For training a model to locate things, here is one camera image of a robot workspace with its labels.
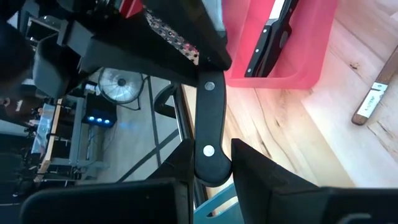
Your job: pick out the black aluminium table frame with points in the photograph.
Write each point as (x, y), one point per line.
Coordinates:
(183, 118)

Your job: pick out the black box blue lights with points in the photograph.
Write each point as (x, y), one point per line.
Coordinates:
(99, 119)

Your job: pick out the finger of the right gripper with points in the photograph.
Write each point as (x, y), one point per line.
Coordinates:
(202, 31)
(140, 53)

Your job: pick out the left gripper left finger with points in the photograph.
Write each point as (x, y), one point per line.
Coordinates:
(124, 202)

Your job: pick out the wooden workbench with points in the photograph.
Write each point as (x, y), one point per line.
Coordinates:
(51, 137)

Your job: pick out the dark wooden spoon white label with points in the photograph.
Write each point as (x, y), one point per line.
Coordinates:
(370, 104)

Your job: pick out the red-topped metal box grater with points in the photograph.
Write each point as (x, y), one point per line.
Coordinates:
(174, 40)

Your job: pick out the teal plastic bin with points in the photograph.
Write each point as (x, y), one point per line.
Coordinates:
(202, 214)

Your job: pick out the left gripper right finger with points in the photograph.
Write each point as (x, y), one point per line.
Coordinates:
(295, 202)

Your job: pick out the red plastic tray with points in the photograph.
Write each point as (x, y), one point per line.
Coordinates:
(311, 46)

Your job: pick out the all-black knife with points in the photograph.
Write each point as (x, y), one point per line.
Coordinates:
(281, 40)

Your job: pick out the black floor fan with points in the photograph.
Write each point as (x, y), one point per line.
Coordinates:
(121, 82)

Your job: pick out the grey chair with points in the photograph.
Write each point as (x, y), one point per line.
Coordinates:
(49, 71)

